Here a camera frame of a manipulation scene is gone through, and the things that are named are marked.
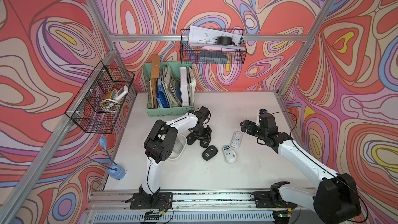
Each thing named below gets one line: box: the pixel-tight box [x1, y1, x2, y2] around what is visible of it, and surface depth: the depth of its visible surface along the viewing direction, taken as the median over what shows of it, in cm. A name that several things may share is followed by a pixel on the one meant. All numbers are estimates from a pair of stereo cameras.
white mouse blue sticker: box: [222, 144, 237, 164], surface depth 88 cm
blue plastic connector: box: [99, 136, 126, 181], surface depth 76 cm
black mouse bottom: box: [201, 145, 219, 161], surface depth 89 cm
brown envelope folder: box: [150, 53, 161, 109], surface depth 93 cm
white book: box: [179, 66, 190, 107], surface depth 95 cm
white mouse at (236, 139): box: [230, 131, 243, 149], surface depth 93 cm
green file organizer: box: [143, 61, 195, 118], surface depth 98 cm
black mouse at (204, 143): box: [200, 138, 211, 148], surface depth 93 cm
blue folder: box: [156, 82, 170, 109], surface depth 98 cm
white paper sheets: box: [188, 25, 247, 51], surface depth 88 cm
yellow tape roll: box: [101, 89, 120, 105], surface depth 76 cm
